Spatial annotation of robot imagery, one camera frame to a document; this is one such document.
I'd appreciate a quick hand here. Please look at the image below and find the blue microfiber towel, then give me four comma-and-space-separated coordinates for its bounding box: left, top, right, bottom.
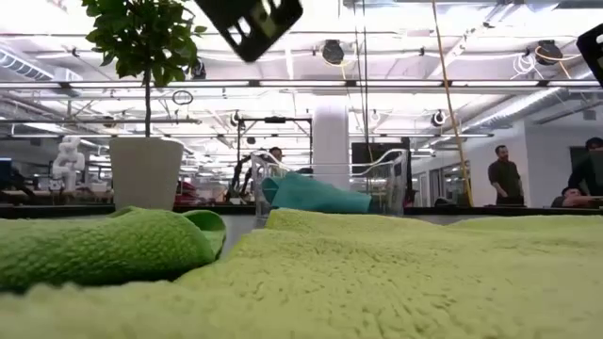
261, 171, 374, 215

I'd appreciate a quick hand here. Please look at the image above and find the black metal frame rig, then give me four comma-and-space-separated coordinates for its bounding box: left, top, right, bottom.
236, 116, 314, 167

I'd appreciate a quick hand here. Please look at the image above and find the green microfiber towel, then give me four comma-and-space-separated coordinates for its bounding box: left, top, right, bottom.
0, 205, 228, 293

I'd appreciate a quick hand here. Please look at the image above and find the black power cable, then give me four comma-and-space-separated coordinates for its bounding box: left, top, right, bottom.
352, 0, 374, 164

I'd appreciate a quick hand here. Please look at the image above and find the green leafy plant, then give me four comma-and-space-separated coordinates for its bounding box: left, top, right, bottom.
78, 0, 209, 138

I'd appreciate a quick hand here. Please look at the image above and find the grey door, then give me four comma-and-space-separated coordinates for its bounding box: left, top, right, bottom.
568, 145, 590, 189

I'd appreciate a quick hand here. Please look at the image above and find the black ceiling cable reel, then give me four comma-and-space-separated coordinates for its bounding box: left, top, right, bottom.
321, 39, 346, 66
535, 39, 564, 67

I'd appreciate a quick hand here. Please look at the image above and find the yellow-green microfiber towel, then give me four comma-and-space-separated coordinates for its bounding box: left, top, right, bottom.
0, 208, 603, 339

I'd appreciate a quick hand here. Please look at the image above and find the red background equipment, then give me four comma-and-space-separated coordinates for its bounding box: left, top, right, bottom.
174, 180, 202, 205

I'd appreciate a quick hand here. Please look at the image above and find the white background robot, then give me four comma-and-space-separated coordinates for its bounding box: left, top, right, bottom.
50, 135, 87, 193

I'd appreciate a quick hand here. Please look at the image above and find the white plant pot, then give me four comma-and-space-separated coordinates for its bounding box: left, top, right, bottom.
108, 136, 186, 212

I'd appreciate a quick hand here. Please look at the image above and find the white building column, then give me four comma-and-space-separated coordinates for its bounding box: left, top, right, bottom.
312, 101, 351, 190

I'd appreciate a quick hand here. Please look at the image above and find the clear plastic bin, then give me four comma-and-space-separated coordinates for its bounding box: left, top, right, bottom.
249, 148, 410, 222

